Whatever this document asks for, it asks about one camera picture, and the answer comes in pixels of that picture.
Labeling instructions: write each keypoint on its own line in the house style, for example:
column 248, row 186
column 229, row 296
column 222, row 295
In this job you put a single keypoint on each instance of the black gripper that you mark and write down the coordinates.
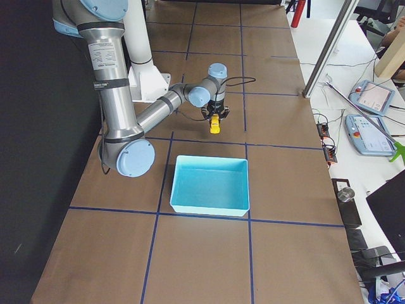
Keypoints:
column 216, row 106

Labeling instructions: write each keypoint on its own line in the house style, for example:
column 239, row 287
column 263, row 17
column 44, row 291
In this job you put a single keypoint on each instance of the red cylinder bottle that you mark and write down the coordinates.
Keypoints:
column 299, row 8

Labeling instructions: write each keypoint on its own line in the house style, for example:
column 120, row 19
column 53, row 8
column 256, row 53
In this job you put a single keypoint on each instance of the grabber stick green handle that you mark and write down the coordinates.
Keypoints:
column 399, row 147

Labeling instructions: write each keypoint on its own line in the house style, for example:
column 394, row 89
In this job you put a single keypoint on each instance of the orange connector block upper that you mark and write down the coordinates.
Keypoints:
column 323, row 130

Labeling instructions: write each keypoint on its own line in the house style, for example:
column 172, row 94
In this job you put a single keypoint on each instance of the yellow beetle toy car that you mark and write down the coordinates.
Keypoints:
column 214, row 124

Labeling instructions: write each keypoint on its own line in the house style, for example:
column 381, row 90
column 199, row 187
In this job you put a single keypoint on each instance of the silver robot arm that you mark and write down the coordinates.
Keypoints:
column 123, row 146

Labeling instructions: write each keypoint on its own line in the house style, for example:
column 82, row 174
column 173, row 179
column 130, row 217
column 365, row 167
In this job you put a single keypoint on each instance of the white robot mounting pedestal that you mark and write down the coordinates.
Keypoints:
column 147, row 83

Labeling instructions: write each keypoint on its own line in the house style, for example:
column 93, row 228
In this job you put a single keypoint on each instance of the teach pendant lower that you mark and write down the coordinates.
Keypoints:
column 366, row 138

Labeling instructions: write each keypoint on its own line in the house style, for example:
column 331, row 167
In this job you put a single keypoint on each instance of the orange connector block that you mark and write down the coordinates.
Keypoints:
column 323, row 130
column 330, row 153

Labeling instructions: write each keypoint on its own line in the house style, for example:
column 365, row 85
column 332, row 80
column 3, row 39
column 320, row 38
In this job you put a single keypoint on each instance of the aluminium frame post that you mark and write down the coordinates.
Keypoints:
column 339, row 26

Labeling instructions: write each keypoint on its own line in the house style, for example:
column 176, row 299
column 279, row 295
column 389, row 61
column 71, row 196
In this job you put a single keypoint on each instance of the teach pendant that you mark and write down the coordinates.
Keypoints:
column 371, row 97
column 366, row 138

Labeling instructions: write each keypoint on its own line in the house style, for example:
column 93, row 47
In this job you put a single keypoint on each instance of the turquoise plastic bin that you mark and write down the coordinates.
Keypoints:
column 211, row 186

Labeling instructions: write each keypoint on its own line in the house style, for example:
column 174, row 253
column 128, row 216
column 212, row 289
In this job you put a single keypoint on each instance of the silver metal cup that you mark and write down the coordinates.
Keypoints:
column 345, row 194

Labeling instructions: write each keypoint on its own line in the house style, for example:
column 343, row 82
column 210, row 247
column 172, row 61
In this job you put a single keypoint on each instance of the orange connector block lower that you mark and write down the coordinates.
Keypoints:
column 330, row 153

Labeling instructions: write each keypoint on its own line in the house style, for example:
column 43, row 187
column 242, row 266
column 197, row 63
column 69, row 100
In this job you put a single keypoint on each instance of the teach pendant upper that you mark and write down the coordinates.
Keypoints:
column 371, row 97

